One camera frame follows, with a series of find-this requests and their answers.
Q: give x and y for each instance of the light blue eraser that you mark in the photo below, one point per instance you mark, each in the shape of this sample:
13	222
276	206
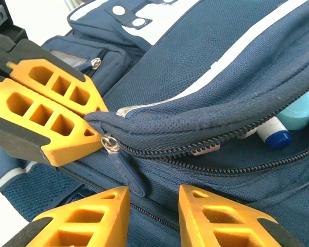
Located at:
298	113

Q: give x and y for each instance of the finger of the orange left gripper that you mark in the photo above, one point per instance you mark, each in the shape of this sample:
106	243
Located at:
67	77
46	133

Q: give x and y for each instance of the white marker with blue cap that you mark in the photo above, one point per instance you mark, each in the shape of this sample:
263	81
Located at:
273	131

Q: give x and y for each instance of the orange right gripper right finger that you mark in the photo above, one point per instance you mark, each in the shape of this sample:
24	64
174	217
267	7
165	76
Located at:
208	226

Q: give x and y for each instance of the navy blue backpack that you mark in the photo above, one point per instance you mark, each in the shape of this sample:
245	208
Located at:
195	64

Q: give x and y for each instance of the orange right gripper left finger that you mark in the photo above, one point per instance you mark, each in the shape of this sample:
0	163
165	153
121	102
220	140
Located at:
98	226

